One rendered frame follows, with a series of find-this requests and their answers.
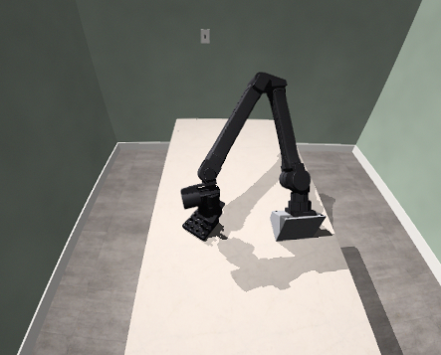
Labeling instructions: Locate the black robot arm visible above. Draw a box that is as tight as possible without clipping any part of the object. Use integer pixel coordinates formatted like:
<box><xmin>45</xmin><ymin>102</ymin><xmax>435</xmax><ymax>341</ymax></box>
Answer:
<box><xmin>180</xmin><ymin>72</ymin><xmax>316</xmax><ymax>217</ymax></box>

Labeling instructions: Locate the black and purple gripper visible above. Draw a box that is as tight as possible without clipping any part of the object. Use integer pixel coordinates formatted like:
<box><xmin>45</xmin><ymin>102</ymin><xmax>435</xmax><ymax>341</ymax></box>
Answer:
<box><xmin>197</xmin><ymin>201</ymin><xmax>225</xmax><ymax>226</ymax></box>

